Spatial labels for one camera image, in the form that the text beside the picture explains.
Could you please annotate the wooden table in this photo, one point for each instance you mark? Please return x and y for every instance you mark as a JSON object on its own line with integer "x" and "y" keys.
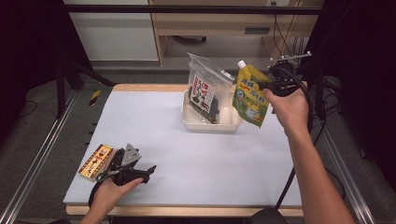
{"x": 149, "y": 87}

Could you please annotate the small yellow red box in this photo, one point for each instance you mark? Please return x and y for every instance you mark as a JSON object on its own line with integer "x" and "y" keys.
{"x": 96, "y": 161}

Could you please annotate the person's left hand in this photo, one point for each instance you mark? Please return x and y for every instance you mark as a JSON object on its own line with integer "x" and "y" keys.
{"x": 113, "y": 194}

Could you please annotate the black chair seat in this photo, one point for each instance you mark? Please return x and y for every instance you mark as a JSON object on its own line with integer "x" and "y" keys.
{"x": 267, "y": 216}

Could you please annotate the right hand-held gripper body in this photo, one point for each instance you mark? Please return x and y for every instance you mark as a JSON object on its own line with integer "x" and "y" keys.
{"x": 285, "y": 79}

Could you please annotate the aluminium floor rail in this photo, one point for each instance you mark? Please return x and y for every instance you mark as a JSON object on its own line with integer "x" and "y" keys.
{"x": 34, "y": 161}
{"x": 345, "y": 180}

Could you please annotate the light grey table mat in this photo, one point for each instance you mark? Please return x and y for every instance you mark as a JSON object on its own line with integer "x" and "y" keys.
{"x": 186, "y": 155}

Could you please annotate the yellow spouted drink pouch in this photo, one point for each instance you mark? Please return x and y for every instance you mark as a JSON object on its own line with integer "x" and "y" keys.
{"x": 250, "y": 96}

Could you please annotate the black curtain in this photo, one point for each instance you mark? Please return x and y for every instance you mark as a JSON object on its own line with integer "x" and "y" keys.
{"x": 28, "y": 46}
{"x": 364, "y": 77}

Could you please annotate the person's right hand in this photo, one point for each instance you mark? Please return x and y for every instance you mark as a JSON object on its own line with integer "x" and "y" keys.
{"x": 289, "y": 109}

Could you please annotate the white cabinet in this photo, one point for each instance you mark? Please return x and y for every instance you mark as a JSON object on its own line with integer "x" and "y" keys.
{"x": 115, "y": 34}

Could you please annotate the yellow black floor tape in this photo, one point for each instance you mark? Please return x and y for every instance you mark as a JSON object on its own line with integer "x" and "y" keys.
{"x": 95, "y": 97}

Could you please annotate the black horizontal bar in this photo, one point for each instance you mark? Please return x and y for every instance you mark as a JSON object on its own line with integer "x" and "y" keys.
{"x": 186, "y": 9}

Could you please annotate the white plastic container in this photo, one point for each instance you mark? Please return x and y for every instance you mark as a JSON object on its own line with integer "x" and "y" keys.
{"x": 196, "y": 123}

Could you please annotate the clear bag of dried seaweed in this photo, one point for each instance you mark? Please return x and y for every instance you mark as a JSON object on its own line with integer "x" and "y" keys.
{"x": 207, "y": 90}

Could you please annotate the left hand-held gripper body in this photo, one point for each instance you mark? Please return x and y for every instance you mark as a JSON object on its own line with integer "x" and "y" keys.
{"x": 126, "y": 165}

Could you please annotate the wooden desk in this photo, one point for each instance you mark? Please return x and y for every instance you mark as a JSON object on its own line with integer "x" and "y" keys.
{"x": 218, "y": 21}

